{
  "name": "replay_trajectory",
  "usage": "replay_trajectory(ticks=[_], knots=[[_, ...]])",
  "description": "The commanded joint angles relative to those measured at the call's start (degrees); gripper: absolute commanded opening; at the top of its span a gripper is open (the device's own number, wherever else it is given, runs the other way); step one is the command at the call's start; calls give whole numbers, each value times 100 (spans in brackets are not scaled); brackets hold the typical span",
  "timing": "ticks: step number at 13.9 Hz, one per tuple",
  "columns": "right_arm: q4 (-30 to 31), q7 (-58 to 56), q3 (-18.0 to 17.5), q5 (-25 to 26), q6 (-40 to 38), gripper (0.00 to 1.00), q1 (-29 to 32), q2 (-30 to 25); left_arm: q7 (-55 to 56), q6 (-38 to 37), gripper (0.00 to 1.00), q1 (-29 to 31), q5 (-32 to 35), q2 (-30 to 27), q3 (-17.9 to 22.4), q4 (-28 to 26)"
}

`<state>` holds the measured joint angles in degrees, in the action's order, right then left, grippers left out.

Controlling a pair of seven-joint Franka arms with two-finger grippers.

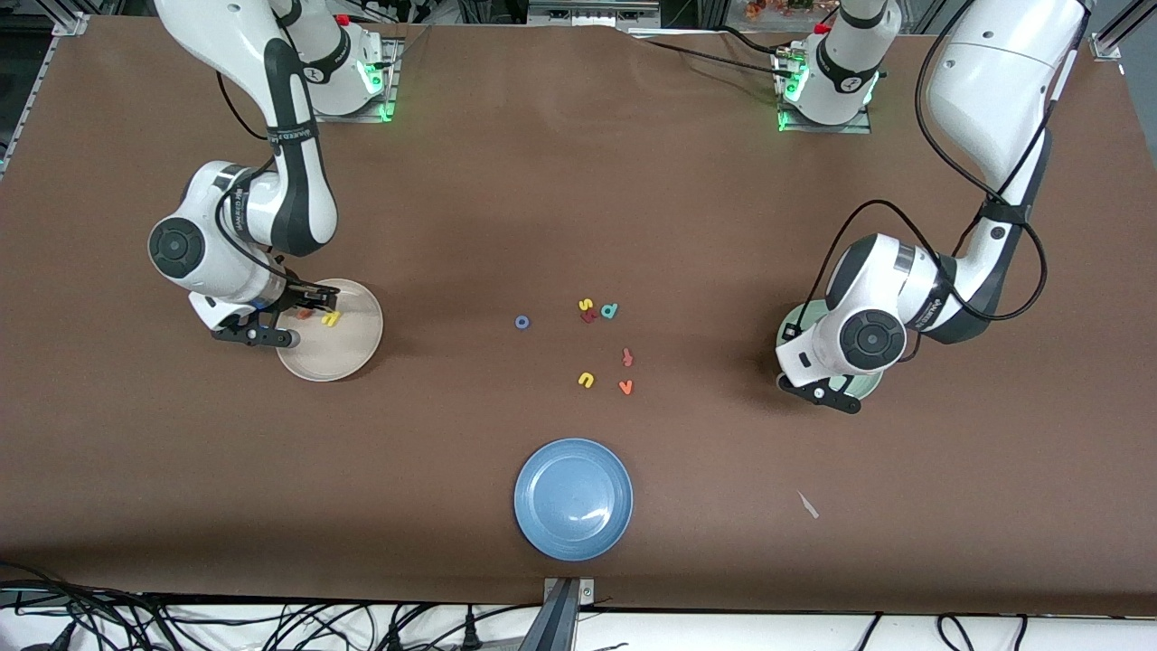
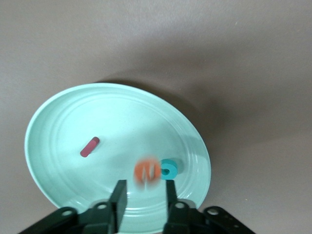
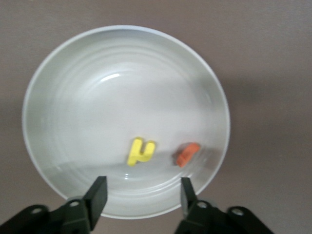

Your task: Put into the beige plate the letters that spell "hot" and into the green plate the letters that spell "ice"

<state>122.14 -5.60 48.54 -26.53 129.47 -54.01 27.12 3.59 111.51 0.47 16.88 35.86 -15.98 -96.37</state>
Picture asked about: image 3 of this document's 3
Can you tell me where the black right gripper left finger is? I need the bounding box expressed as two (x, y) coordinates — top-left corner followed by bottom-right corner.
(48, 175), (108, 234)

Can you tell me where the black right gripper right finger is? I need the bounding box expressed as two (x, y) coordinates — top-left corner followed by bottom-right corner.
(175, 177), (229, 234)

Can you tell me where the orange foam letter t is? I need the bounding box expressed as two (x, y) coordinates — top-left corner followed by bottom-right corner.
(174, 142), (201, 168)

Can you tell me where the yellow foam letter h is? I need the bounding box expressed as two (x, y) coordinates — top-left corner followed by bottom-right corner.
(127, 136), (156, 167)

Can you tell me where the beige brown plate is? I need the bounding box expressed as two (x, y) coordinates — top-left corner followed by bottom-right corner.
(21, 25), (231, 219)

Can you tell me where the brown table cover sheet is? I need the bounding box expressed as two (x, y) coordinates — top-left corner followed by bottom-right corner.
(0, 0), (312, 234)

